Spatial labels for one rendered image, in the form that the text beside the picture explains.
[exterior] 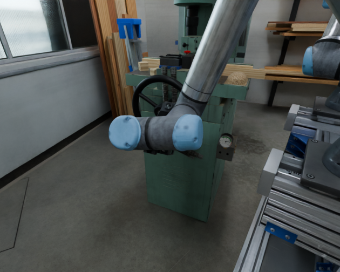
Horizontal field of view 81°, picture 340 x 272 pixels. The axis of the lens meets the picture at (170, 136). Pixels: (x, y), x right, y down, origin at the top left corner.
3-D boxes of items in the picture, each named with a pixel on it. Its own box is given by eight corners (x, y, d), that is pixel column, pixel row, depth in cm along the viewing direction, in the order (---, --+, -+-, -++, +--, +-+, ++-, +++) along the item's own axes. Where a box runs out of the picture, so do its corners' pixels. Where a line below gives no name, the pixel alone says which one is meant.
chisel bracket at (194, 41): (180, 55, 98) (181, 36, 94) (189, 52, 109) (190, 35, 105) (195, 56, 96) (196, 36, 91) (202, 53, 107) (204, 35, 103)
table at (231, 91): (114, 89, 98) (113, 77, 95) (145, 76, 122) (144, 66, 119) (243, 108, 77) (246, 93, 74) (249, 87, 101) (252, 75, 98)
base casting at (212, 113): (139, 110, 109) (138, 94, 105) (178, 84, 155) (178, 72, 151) (221, 124, 94) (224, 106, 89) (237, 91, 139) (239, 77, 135)
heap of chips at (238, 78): (223, 83, 85) (224, 74, 84) (229, 76, 97) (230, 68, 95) (245, 86, 82) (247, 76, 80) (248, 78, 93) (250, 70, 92)
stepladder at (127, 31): (137, 143, 216) (112, 19, 161) (146, 133, 237) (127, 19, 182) (151, 144, 211) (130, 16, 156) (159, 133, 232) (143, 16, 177)
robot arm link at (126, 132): (139, 151, 39) (104, 150, 42) (161, 150, 50) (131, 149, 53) (140, 111, 40) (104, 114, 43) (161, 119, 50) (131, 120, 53)
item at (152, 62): (142, 67, 116) (141, 58, 114) (143, 67, 118) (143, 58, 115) (250, 77, 95) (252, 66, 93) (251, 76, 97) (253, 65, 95)
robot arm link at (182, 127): (204, 102, 45) (160, 105, 49) (194, 123, 36) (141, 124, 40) (207, 133, 49) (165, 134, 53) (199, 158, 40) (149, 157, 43)
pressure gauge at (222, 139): (217, 149, 93) (219, 134, 89) (218, 145, 96) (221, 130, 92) (231, 152, 91) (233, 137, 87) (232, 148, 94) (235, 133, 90)
